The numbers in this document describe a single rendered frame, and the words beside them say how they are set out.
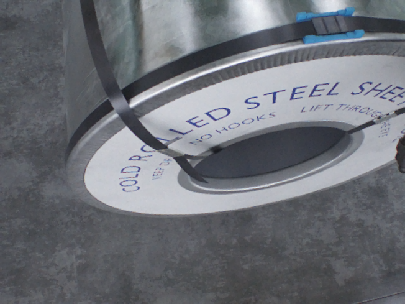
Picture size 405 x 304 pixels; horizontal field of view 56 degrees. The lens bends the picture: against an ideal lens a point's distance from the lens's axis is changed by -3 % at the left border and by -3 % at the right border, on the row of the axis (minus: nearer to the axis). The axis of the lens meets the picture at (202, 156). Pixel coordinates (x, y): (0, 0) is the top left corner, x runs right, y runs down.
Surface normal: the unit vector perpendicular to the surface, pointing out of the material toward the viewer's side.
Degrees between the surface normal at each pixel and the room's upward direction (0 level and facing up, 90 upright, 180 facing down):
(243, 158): 3
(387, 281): 0
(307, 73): 90
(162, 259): 0
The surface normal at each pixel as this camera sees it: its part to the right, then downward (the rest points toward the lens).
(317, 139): -0.85, -0.04
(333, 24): 0.03, -0.37
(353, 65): 0.18, 0.92
